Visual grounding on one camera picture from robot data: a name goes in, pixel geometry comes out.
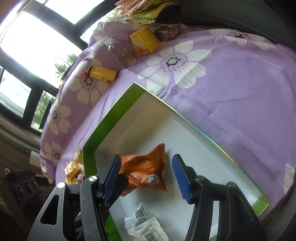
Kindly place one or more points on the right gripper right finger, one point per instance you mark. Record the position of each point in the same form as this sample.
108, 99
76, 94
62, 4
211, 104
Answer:
237, 220

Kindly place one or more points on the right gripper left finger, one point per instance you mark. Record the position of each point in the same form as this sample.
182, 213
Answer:
80, 211

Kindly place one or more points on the yellow snack packet pile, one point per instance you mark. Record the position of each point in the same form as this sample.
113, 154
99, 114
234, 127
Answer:
75, 169

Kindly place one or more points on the orange snack packet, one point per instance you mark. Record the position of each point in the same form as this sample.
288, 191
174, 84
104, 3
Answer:
145, 171

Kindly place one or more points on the white barcode snack packet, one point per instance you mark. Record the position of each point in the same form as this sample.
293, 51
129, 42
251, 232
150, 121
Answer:
144, 226

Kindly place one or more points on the green white cardboard box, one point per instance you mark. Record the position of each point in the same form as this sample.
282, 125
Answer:
137, 123

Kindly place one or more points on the purple floral bed sheet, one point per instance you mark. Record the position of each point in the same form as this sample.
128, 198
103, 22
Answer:
239, 88

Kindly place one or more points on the yellow bear bottle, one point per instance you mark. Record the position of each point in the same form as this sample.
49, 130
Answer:
101, 74

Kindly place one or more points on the clear plastic water bottle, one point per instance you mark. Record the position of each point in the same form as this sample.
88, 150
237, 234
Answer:
123, 57

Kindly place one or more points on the yellow juice carton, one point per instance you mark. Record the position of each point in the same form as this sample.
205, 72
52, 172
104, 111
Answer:
145, 42

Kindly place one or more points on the dark clear snack bag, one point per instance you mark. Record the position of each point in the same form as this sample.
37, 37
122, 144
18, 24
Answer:
167, 33

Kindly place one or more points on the dark grey sofa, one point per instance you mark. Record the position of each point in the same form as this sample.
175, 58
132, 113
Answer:
274, 20

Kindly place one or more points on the folded patterned cloth stack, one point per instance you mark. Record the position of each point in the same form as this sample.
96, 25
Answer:
141, 11

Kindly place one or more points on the black window frame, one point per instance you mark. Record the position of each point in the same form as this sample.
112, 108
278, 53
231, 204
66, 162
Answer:
40, 40

